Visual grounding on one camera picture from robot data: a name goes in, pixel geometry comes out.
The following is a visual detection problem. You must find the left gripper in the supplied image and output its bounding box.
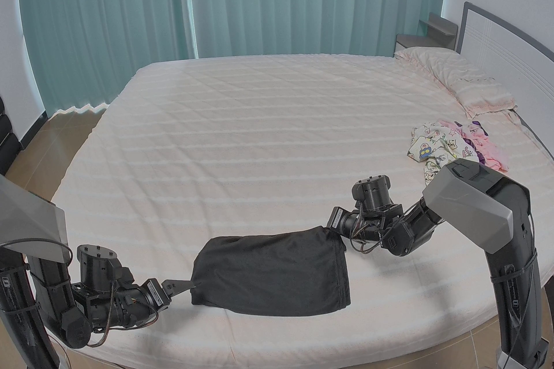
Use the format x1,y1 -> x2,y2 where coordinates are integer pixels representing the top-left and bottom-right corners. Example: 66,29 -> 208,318
130,278 -> 172,322

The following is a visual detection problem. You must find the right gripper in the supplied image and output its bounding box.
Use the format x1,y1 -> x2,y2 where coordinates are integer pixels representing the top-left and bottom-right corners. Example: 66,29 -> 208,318
327,206 -> 361,238

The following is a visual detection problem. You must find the black T-shirt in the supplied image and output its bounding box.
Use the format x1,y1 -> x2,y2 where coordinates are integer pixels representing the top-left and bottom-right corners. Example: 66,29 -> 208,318
190,225 -> 352,317

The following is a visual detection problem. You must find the bed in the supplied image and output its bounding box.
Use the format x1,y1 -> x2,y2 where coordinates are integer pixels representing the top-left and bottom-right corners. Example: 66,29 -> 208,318
45,2 -> 554,369

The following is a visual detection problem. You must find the white printed pyjama top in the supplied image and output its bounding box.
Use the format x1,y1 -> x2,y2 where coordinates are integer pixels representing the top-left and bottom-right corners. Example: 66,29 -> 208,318
407,122 -> 459,186

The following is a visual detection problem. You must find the purple garment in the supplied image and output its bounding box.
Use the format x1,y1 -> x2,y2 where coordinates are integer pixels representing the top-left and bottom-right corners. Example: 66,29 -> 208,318
464,121 -> 493,165

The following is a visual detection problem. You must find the pink garment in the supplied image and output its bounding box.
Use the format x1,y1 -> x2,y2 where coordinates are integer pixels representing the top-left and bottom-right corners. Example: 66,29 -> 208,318
439,119 -> 510,172

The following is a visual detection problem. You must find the cream pillow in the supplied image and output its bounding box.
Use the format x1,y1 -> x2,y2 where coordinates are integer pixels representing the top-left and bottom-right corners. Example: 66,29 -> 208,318
393,46 -> 518,119

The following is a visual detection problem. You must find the grey bedside table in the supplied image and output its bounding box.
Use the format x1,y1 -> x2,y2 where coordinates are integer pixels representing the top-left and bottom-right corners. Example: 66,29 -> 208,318
396,13 -> 458,52

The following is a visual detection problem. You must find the black cable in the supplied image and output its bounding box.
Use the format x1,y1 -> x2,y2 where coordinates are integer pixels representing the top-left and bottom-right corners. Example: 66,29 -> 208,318
350,229 -> 387,255
87,307 -> 161,348
0,238 -> 73,269

